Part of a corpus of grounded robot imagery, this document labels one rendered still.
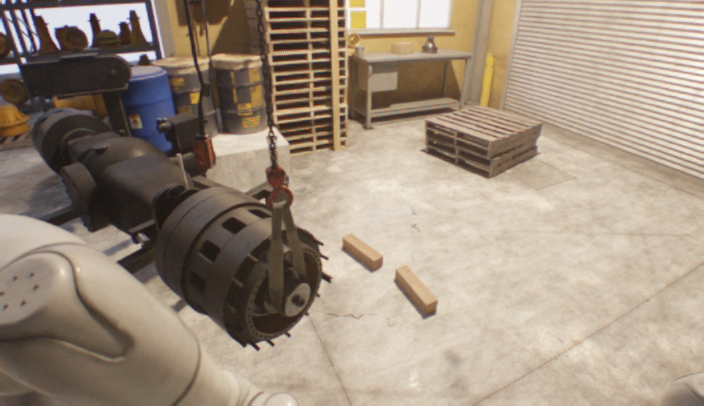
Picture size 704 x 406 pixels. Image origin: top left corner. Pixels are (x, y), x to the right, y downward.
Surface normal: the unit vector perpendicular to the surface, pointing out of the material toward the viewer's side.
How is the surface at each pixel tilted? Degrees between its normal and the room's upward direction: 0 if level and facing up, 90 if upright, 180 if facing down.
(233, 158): 90
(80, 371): 88
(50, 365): 85
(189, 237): 40
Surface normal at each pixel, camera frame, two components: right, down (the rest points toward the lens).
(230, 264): -0.39, -0.47
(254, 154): 0.42, 0.43
